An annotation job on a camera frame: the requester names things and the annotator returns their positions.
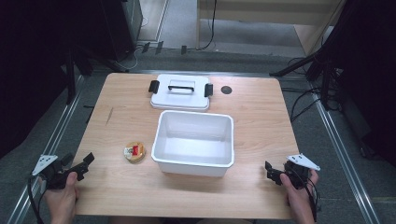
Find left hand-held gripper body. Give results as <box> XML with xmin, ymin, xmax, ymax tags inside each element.
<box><xmin>32</xmin><ymin>154</ymin><xmax>89</xmax><ymax>190</ymax></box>

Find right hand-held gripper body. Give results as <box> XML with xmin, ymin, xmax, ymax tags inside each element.
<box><xmin>273</xmin><ymin>153</ymin><xmax>321</xmax><ymax>190</ymax></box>

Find round gold tin can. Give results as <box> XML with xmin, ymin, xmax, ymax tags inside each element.
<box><xmin>123</xmin><ymin>141</ymin><xmax>147</xmax><ymax>163</ymax></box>

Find white plastic storage box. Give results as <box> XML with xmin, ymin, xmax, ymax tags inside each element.
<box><xmin>150</xmin><ymin>109</ymin><xmax>235</xmax><ymax>178</ymax></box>

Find white lid with black handle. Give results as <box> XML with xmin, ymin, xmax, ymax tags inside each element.
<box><xmin>148</xmin><ymin>73</ymin><xmax>215</xmax><ymax>113</ymax></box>

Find person's right hand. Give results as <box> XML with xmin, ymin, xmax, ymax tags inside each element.
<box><xmin>278</xmin><ymin>169</ymin><xmax>320</xmax><ymax>224</ymax></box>

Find person's left hand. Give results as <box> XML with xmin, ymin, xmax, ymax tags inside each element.
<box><xmin>42</xmin><ymin>171</ymin><xmax>80</xmax><ymax>224</ymax></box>

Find black metal stand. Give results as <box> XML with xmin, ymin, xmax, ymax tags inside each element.
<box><xmin>64</xmin><ymin>46</ymin><xmax>95</xmax><ymax>105</ymax></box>

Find black curtain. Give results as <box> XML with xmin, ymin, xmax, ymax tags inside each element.
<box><xmin>321</xmin><ymin>0</ymin><xmax>396</xmax><ymax>169</ymax></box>
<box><xmin>0</xmin><ymin>0</ymin><xmax>106</xmax><ymax>161</ymax></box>

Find black tripod stand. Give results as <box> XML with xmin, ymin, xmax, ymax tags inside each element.
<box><xmin>269</xmin><ymin>50</ymin><xmax>326</xmax><ymax>78</ymax></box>

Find black cabinet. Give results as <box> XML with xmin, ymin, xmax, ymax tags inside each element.
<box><xmin>101</xmin><ymin>0</ymin><xmax>145</xmax><ymax>63</ymax></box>

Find beige wooden platform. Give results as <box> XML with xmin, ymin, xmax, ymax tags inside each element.
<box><xmin>195</xmin><ymin>0</ymin><xmax>347</xmax><ymax>58</ymax></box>

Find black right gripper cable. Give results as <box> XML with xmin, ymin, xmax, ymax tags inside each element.
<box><xmin>290</xmin><ymin>166</ymin><xmax>319</xmax><ymax>223</ymax></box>

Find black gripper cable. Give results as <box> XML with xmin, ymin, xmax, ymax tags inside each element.
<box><xmin>290</xmin><ymin>166</ymin><xmax>319</xmax><ymax>223</ymax></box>
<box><xmin>26</xmin><ymin>175</ymin><xmax>45</xmax><ymax>224</ymax></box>

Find metal floor rail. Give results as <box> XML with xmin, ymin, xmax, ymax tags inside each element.
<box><xmin>309</xmin><ymin>83</ymin><xmax>383</xmax><ymax>224</ymax></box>
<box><xmin>6</xmin><ymin>74</ymin><xmax>86</xmax><ymax>224</ymax></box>

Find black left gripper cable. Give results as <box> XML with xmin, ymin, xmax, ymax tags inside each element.
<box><xmin>26</xmin><ymin>175</ymin><xmax>45</xmax><ymax>224</ymax></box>

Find black floor cables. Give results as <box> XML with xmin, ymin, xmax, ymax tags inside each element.
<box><xmin>281</xmin><ymin>87</ymin><xmax>323</xmax><ymax>123</ymax></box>

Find white floor cable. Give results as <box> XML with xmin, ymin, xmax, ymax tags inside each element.
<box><xmin>113</xmin><ymin>46</ymin><xmax>140</xmax><ymax>72</ymax></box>

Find black hanging cable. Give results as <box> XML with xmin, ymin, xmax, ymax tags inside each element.
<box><xmin>196</xmin><ymin>0</ymin><xmax>219</xmax><ymax>51</ymax></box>

